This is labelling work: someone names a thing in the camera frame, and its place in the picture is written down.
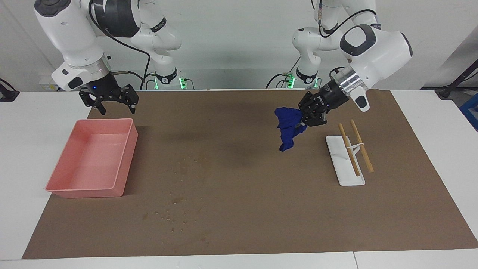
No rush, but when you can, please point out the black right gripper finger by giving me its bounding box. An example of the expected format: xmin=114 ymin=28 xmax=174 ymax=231
xmin=79 ymin=89 xmax=106 ymax=115
xmin=125 ymin=85 xmax=140 ymax=114

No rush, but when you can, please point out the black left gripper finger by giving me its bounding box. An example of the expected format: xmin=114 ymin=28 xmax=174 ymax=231
xmin=298 ymin=92 xmax=322 ymax=113
xmin=300 ymin=110 xmax=329 ymax=127

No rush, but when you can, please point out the blue towel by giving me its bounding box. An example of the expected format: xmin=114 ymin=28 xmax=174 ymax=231
xmin=274 ymin=107 xmax=308 ymax=152

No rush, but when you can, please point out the wooden rack rod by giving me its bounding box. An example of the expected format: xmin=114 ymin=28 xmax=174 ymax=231
xmin=350 ymin=119 xmax=375 ymax=173
xmin=338 ymin=123 xmax=361 ymax=177

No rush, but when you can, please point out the white rack with wooden rods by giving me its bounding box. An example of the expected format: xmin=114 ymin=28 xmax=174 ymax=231
xmin=325 ymin=135 xmax=366 ymax=186

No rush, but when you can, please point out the pink plastic bin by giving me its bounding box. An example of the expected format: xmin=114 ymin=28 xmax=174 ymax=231
xmin=45 ymin=118 xmax=139 ymax=198

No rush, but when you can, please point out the brown table mat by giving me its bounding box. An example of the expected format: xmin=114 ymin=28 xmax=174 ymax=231
xmin=22 ymin=90 xmax=478 ymax=260

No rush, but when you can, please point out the black stand leg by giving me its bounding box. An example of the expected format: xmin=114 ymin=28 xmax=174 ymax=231
xmin=435 ymin=60 xmax=478 ymax=100

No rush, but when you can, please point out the black right base cable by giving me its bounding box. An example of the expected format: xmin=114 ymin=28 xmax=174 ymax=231
xmin=140 ymin=73 xmax=195 ymax=91

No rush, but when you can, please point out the black base cable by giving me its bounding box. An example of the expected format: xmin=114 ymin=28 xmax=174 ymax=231
xmin=266 ymin=56 xmax=301 ymax=89
xmin=140 ymin=73 xmax=195 ymax=91

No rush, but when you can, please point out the black left base cable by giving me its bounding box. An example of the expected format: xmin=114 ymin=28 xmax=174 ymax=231
xmin=266 ymin=56 xmax=301 ymax=89

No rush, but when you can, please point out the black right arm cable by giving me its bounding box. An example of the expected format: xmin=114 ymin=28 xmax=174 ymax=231
xmin=88 ymin=0 xmax=152 ymax=91

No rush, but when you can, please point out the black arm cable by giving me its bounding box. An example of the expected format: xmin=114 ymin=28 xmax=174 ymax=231
xmin=88 ymin=0 xmax=152 ymax=91
xmin=312 ymin=0 xmax=378 ymax=38

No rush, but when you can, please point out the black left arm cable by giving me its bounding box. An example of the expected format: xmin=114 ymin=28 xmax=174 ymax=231
xmin=312 ymin=0 xmax=378 ymax=38

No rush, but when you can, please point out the black clamp mount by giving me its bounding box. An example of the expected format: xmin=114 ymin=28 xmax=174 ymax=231
xmin=0 ymin=78 xmax=20 ymax=102

